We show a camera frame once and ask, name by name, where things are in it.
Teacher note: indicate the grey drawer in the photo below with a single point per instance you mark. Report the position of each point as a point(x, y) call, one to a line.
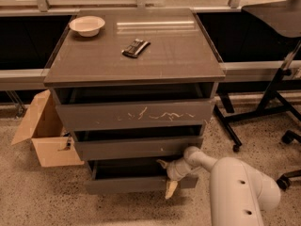
point(134, 148)
point(126, 176)
point(109, 116)

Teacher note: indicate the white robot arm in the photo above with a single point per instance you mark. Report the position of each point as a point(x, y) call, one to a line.
point(238, 192)

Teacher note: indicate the white bowl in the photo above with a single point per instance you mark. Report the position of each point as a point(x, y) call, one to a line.
point(87, 26)

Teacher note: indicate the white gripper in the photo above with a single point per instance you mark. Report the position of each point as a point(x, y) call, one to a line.
point(173, 170)

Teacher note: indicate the black snack bar wrapper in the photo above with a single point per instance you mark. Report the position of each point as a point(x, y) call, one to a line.
point(135, 48)

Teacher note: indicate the grey bottom drawer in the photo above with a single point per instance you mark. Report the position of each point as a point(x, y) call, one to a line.
point(126, 176)

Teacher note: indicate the black rolling standing desk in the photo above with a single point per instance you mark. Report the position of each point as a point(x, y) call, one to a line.
point(284, 19)

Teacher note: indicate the grey middle drawer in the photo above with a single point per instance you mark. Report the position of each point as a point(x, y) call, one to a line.
point(134, 148)

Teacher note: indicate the open cardboard box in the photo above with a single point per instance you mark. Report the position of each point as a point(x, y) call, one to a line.
point(42, 126)

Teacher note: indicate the grey drawer cabinet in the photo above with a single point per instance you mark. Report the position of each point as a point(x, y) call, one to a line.
point(143, 87)

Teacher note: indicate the grey top drawer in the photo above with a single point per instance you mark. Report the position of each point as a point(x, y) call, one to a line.
point(109, 116)

